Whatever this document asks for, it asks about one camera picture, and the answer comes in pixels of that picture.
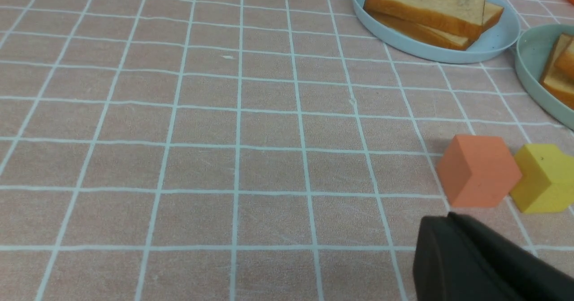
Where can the orange foam block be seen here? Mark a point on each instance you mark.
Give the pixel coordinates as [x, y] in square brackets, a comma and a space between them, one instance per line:
[477, 171]

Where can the teal green centre plate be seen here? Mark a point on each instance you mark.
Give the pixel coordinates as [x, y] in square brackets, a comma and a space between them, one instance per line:
[531, 53]

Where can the pink checkered tablecloth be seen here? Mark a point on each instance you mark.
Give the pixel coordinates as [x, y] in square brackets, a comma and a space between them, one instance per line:
[228, 150]

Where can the toast slice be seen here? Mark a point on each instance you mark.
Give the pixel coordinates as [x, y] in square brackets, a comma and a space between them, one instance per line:
[554, 81]
[462, 18]
[434, 37]
[565, 59]

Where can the light blue bread plate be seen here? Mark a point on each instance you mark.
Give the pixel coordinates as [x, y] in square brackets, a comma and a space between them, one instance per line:
[489, 45]

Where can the yellow foam block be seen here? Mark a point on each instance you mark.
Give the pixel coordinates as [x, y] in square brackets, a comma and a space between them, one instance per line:
[547, 184]

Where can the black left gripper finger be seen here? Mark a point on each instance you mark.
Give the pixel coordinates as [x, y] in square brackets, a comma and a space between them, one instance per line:
[458, 258]

